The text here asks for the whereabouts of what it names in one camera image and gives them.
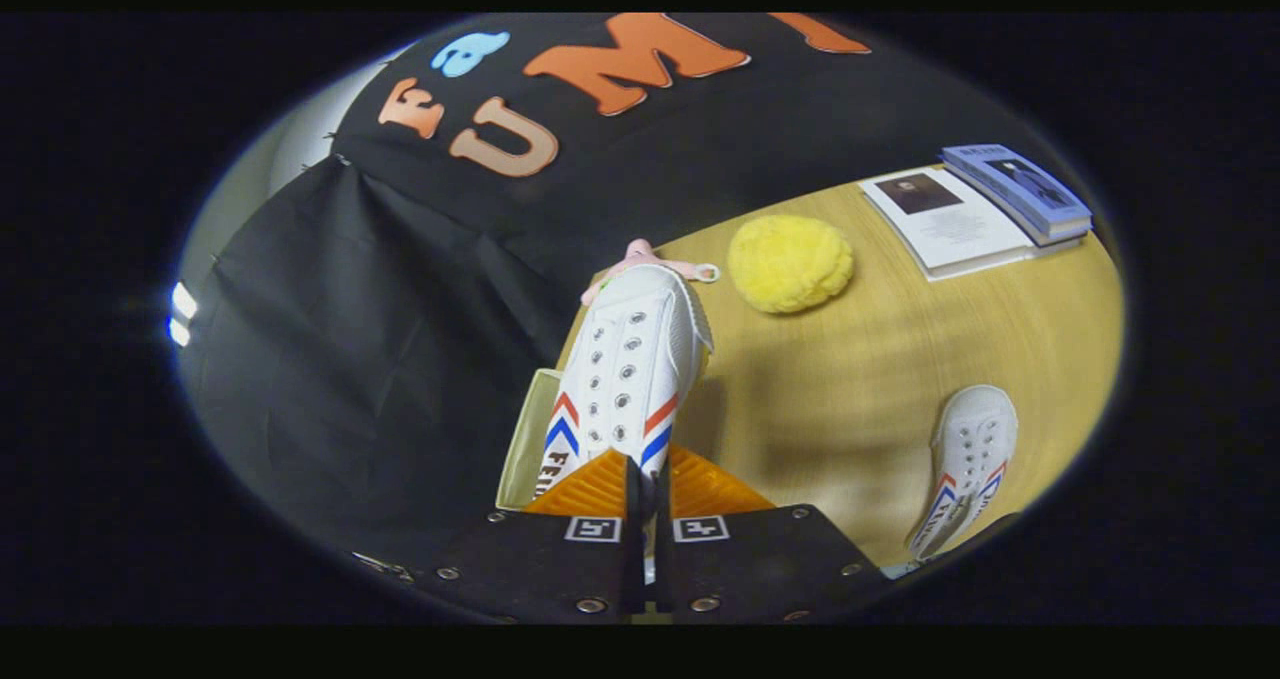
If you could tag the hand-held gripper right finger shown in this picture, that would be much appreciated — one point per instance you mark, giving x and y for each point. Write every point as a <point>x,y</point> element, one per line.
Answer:
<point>666,569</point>

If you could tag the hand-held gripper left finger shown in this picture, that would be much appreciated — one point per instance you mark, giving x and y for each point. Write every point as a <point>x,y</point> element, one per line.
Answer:
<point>634,559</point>

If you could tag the brown cardboard storage box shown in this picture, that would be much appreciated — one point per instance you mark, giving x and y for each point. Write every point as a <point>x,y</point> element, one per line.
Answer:
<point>520,439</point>

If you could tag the white canvas shoe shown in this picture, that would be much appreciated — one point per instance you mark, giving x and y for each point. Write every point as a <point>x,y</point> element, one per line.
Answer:
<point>968,449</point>
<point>630,359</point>

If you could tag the white open book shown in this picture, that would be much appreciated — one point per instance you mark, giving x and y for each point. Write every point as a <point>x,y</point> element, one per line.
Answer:
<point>950,224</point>

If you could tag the pink and green plush toy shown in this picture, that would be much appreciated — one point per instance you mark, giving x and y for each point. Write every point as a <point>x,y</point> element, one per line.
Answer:
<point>645,256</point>

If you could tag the yellow plush bun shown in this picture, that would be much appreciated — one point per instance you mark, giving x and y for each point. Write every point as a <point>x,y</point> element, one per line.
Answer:
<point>790,264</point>

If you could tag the blue book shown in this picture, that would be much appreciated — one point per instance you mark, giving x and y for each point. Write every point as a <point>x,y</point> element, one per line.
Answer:
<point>1015,184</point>

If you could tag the pale grey book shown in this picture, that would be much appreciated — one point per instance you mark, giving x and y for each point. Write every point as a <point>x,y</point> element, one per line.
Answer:
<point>1066,237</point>

